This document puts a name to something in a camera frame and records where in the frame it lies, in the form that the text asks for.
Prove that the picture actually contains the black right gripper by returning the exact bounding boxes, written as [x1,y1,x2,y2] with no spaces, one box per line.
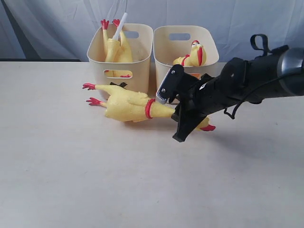
[156,57,248,143]

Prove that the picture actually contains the whole rubber chicken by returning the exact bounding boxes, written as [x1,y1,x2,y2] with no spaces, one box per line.
[172,40,207,79]
[82,82,216,133]

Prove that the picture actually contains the headless rubber chicken body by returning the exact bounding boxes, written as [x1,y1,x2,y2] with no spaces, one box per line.
[100,19,133,78]

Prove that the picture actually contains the detached rubber chicken head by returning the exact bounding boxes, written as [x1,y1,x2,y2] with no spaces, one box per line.
[104,13,129,79]

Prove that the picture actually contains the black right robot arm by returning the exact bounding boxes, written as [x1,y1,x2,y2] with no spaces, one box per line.
[156,46,304,142]

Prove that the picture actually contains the cream bin marked X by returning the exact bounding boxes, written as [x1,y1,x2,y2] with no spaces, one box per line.
[87,23,153,93]

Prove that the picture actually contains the cream bin marked O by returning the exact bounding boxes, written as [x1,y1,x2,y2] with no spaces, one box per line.
[153,25,221,88]

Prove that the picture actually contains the blue-grey backdrop curtain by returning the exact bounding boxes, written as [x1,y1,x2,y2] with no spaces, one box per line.
[0,0,304,62]

